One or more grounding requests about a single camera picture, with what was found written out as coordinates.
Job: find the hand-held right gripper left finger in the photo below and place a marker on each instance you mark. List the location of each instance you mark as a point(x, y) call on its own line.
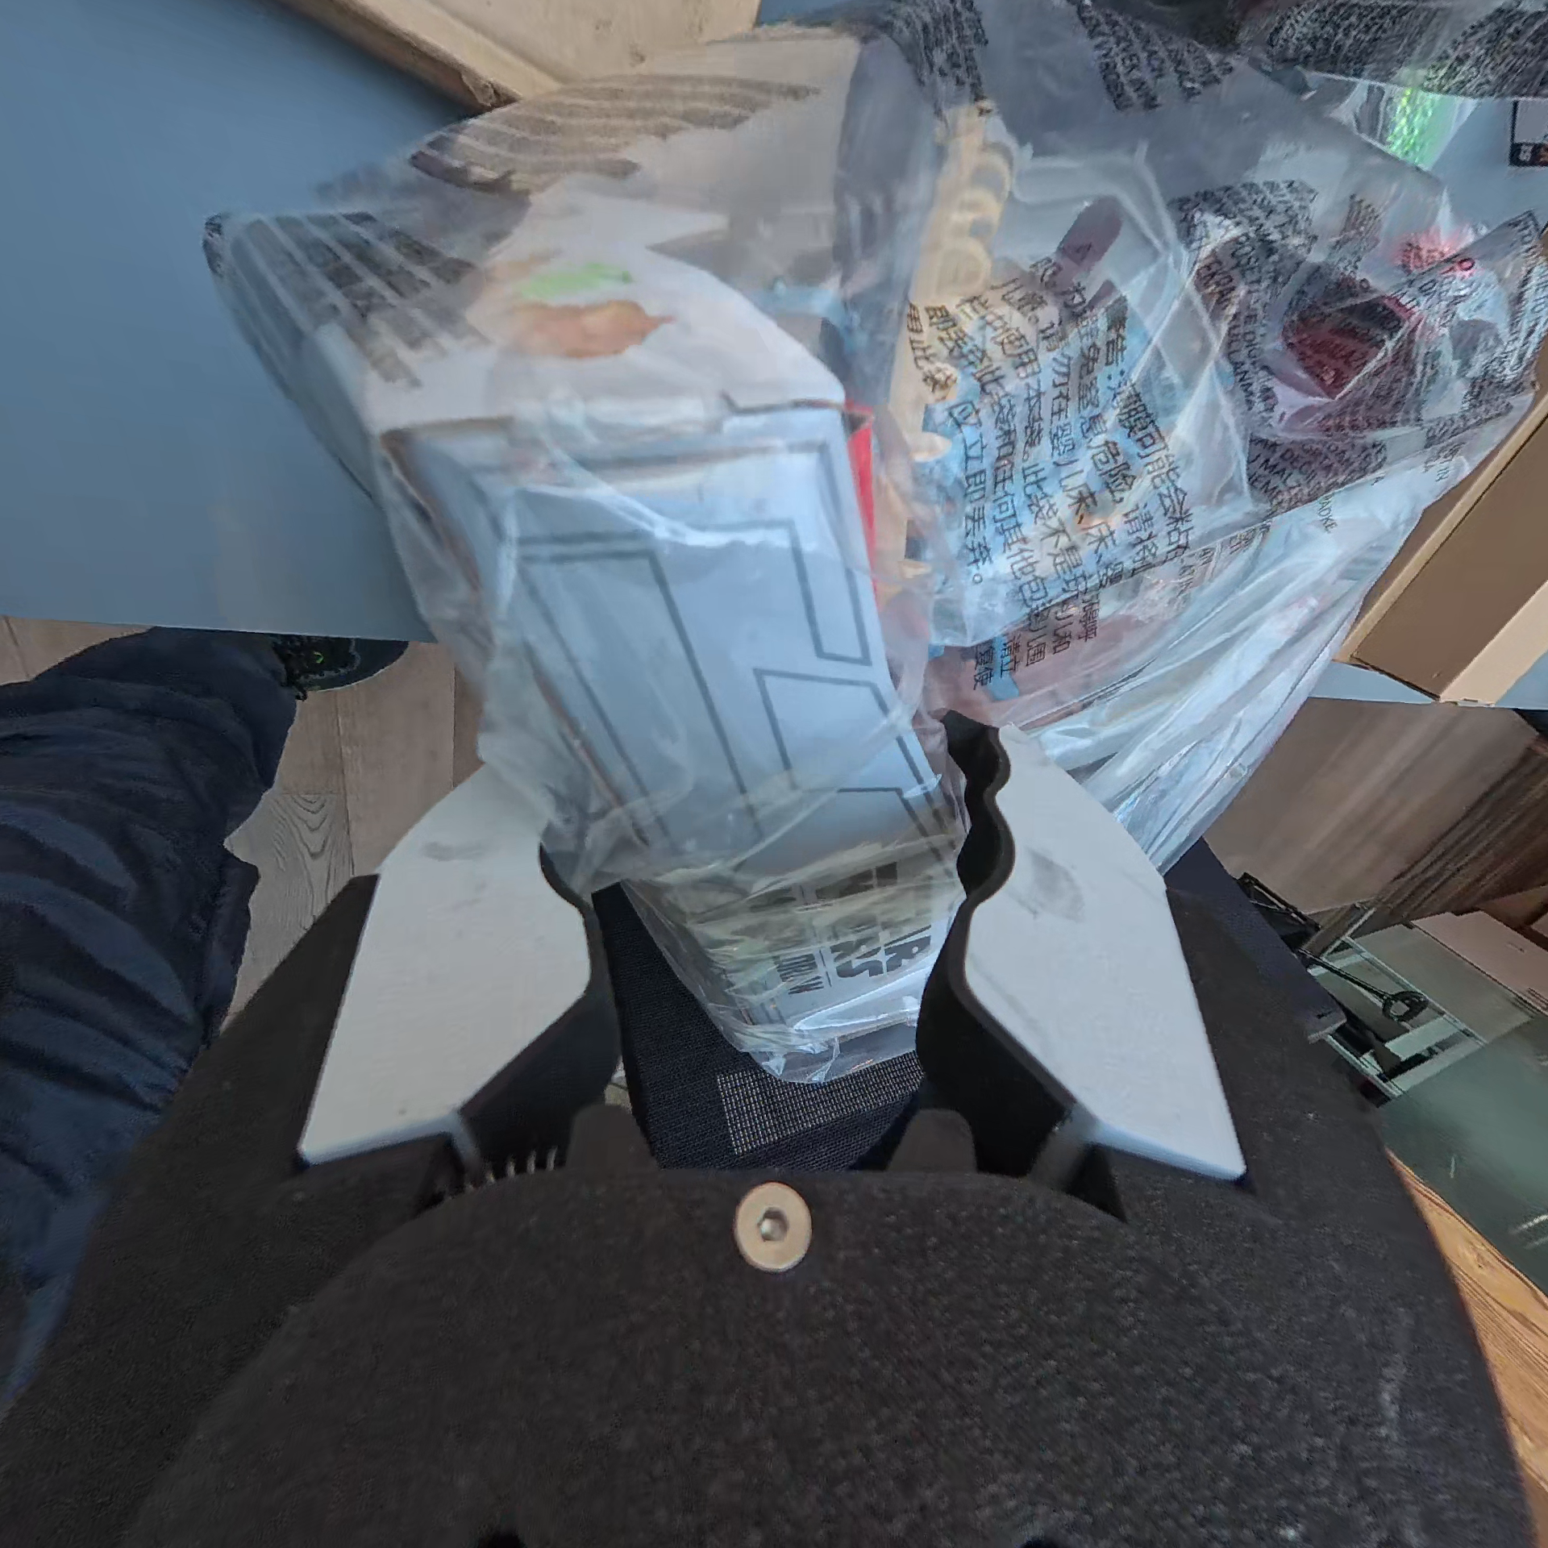
point(448, 968)

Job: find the long brown cardboard box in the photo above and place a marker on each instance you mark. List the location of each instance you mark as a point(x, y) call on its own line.
point(1464, 581)

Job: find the person's dark trouser leg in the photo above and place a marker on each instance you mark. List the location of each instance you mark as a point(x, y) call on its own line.
point(109, 907)

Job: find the printed bag with white box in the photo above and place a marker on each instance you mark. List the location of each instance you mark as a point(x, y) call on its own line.
point(653, 581)

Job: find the person's dark shoe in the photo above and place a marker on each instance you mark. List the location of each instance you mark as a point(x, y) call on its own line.
point(340, 662)

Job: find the printed bag with red items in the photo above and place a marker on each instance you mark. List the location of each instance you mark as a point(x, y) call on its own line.
point(1210, 483)

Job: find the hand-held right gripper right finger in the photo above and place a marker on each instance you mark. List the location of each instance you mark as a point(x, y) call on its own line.
point(1077, 968)

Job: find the metal furniture frame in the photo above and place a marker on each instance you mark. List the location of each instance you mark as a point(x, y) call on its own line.
point(1390, 1003)

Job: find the large flat cardboard sheet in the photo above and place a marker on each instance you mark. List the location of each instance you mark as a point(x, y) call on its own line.
point(544, 35)

